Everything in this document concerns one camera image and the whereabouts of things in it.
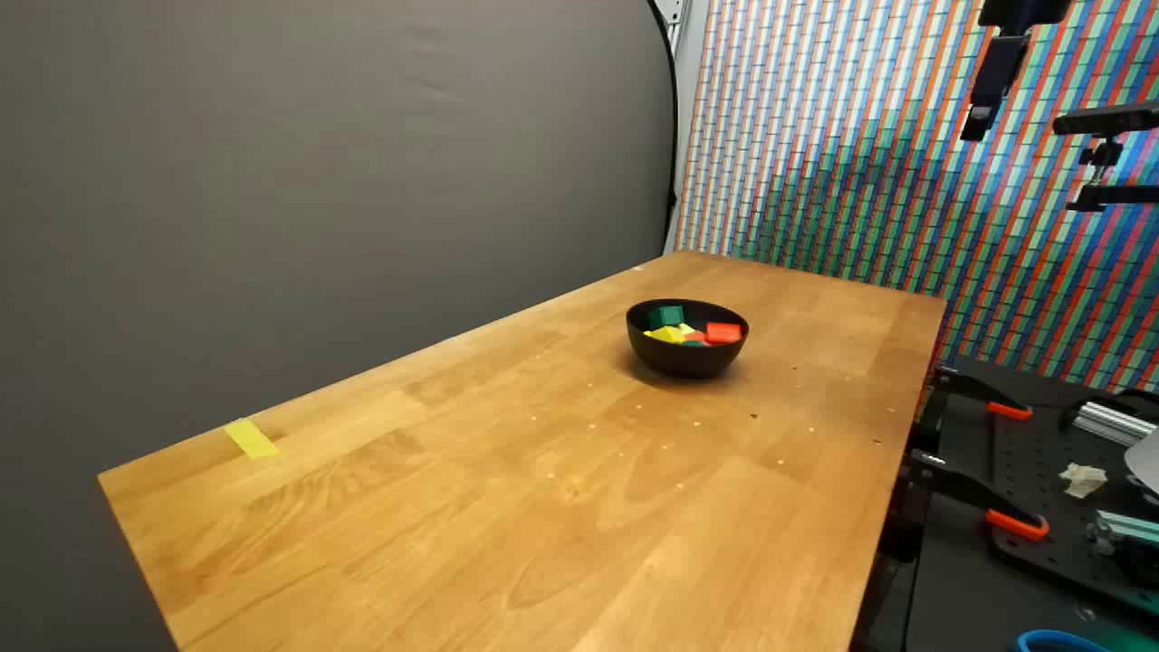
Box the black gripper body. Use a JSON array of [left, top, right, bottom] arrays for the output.
[[976, 0, 1081, 116]]

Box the black bowl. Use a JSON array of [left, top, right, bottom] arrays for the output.
[[623, 296, 755, 385]]

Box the black horizontal rod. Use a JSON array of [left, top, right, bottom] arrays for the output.
[[1052, 103, 1159, 139]]

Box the multicolour patterned panel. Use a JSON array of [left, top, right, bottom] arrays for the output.
[[668, 0, 1159, 396]]

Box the black perforated board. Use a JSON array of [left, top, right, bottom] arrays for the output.
[[927, 357, 1159, 628]]

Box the small pale plastic part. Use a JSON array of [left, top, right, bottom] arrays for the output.
[[1057, 461, 1112, 505]]

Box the pale round plate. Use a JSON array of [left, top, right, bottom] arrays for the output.
[[1121, 430, 1159, 499]]

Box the teal metal bar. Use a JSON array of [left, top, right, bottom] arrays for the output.
[[1086, 505, 1159, 563]]

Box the grey fabric backdrop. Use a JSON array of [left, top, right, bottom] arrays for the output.
[[0, 0, 680, 652]]

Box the yellow tape strip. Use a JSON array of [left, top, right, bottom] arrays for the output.
[[220, 418, 282, 462]]

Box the black clamp orange handle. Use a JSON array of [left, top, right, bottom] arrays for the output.
[[901, 444, 1054, 549], [927, 363, 1040, 429]]

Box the silver metal bracket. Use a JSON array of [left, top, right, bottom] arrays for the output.
[[1069, 398, 1159, 450]]

